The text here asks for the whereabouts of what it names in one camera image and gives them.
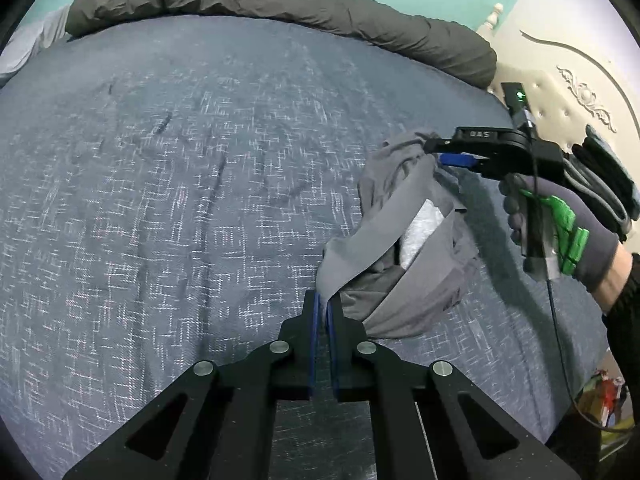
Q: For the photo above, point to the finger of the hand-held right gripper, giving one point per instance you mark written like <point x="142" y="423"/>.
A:
<point x="440" y="144"/>
<point x="460" y="160"/>

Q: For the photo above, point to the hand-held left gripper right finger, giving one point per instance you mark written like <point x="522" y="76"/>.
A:
<point x="331" y="350"/>

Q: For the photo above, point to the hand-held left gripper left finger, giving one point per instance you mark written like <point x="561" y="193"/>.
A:
<point x="313" y="345"/>

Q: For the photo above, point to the grey garment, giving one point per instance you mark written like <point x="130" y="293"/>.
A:
<point x="400" y="240"/>

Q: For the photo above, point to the person's right forearm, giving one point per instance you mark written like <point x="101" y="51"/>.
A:
<point x="622" y="290"/>

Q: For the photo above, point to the person's right hand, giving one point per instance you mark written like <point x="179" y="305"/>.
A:
<point x="580" y="240"/>

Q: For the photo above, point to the cream bed headboard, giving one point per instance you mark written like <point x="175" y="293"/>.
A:
<point x="565" y="70"/>

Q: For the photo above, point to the blue patterned bed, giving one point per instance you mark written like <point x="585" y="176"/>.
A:
<point x="175" y="200"/>

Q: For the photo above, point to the dark grey rolled duvet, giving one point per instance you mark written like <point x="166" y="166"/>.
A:
<point x="280" y="5"/>

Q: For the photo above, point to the colourful bag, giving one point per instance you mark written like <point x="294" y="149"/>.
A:
<point x="607" y="397"/>

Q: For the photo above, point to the light grey sheet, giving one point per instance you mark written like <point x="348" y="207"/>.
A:
<point x="30" y="50"/>

